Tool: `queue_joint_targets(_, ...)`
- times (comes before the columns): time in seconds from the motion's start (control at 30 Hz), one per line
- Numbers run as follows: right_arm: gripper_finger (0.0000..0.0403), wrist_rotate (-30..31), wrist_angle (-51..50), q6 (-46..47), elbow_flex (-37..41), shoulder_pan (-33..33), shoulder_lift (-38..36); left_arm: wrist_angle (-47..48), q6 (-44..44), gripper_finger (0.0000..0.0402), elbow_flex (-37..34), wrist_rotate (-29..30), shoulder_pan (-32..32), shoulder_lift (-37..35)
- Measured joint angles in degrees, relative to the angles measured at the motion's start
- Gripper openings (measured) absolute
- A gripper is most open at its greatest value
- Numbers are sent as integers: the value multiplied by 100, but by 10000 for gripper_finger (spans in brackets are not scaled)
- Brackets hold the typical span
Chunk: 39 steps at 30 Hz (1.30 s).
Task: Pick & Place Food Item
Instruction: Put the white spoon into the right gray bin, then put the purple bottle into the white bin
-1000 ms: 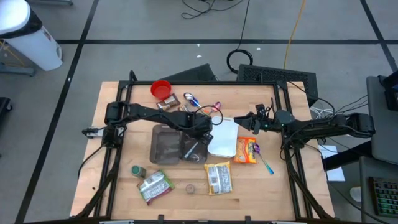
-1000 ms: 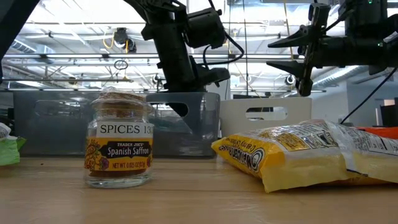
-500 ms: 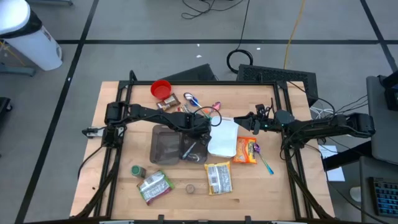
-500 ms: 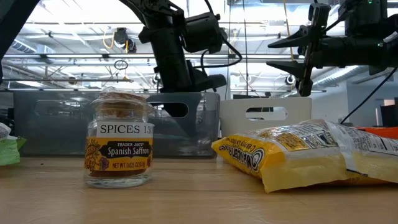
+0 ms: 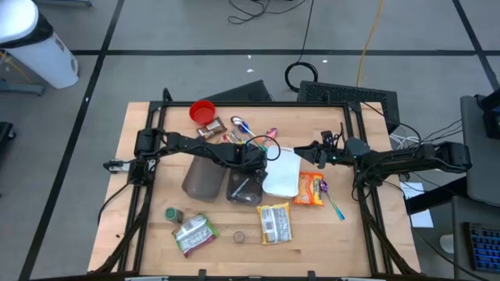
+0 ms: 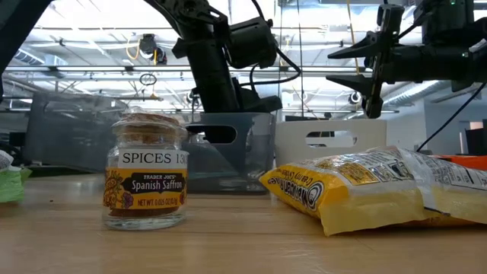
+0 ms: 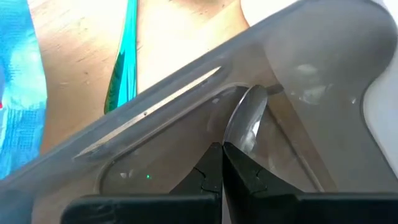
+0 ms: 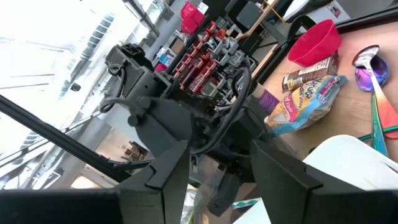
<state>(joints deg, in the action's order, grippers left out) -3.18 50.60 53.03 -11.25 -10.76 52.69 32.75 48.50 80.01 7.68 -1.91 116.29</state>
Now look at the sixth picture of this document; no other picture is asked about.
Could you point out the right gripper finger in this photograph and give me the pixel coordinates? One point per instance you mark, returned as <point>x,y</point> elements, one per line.
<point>359,46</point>
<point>359,84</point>

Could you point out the green and white snack packet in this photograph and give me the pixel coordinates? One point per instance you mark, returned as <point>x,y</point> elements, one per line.
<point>11,182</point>

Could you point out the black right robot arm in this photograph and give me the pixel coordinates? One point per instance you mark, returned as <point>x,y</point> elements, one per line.
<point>449,23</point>

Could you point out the grey translucent bin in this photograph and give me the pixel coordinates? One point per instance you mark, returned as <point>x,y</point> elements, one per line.
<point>68,133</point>
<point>255,160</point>

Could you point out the yellow ramen packet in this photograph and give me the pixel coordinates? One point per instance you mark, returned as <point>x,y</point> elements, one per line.
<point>361,198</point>

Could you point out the orange ramen packet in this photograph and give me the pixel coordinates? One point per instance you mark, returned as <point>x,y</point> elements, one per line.
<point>468,161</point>

